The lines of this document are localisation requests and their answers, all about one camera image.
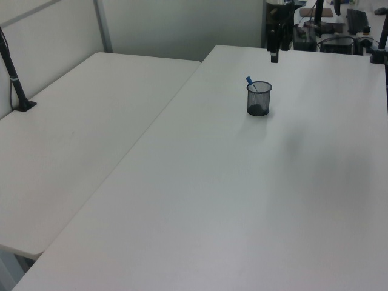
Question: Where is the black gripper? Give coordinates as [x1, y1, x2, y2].
[266, 0, 296, 64]

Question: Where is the black computer box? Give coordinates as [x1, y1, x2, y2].
[320, 32, 356, 55]

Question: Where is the blue capped white marker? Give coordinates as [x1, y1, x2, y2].
[245, 75, 260, 93]

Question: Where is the black monitor stand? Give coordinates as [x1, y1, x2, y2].
[303, 0, 335, 35]

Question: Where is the white side table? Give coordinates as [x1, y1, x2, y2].
[0, 52, 202, 260]

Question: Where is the black keyboard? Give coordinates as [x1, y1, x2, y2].
[345, 8, 371, 35]

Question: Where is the black camera stand pole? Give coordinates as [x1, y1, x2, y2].
[0, 26, 38, 113]

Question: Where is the brown flat board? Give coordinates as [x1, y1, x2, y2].
[299, 8, 333, 18]

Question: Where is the black camera stand cable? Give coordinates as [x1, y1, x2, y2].
[7, 79, 16, 110]

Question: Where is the black clamped camera stand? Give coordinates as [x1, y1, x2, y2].
[369, 17, 388, 65]

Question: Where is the grey partition post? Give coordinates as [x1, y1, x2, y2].
[93, 0, 114, 54]

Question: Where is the black mesh pen cup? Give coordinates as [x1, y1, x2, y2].
[246, 81, 273, 116]

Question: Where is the black device with green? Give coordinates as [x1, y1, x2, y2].
[292, 25, 318, 51]

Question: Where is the white grey small device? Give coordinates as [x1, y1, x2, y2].
[355, 25, 376, 47]

